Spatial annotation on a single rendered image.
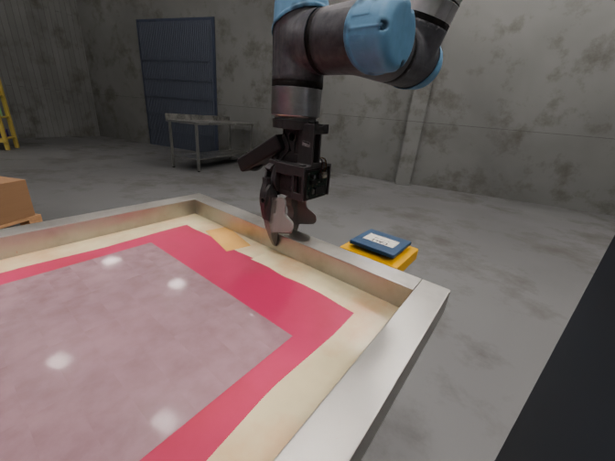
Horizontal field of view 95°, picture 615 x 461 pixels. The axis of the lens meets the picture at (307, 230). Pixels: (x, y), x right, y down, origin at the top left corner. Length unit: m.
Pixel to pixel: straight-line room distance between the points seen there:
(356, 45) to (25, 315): 0.48
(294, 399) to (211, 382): 0.08
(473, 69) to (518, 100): 0.98
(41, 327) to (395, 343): 0.38
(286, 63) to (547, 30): 6.68
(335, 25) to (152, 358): 0.40
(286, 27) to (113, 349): 0.42
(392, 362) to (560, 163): 6.86
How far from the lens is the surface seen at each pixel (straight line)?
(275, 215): 0.48
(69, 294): 0.48
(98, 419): 0.32
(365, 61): 0.37
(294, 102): 0.43
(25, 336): 0.43
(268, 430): 0.28
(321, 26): 0.40
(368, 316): 0.39
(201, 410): 0.30
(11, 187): 3.44
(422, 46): 0.48
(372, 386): 0.27
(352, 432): 0.25
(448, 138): 6.68
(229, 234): 0.59
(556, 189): 7.15
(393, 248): 0.61
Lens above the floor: 1.21
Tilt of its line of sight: 22 degrees down
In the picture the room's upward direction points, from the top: 5 degrees clockwise
